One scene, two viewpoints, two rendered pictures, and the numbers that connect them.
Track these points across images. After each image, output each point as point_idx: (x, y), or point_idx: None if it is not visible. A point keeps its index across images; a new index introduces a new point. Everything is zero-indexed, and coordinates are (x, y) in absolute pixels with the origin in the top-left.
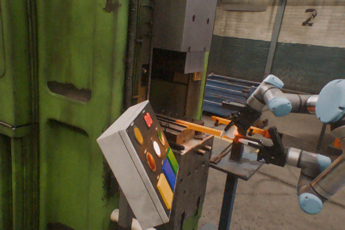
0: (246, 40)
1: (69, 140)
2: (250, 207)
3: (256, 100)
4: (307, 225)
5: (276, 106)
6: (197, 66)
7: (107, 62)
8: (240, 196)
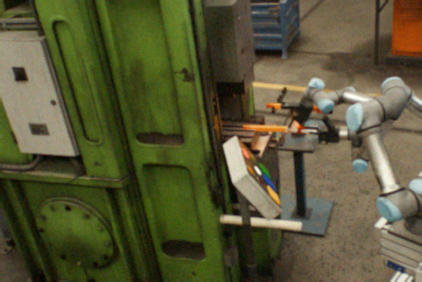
0: None
1: (164, 175)
2: (319, 164)
3: (307, 101)
4: None
5: (324, 107)
6: (250, 80)
7: (194, 115)
8: (305, 157)
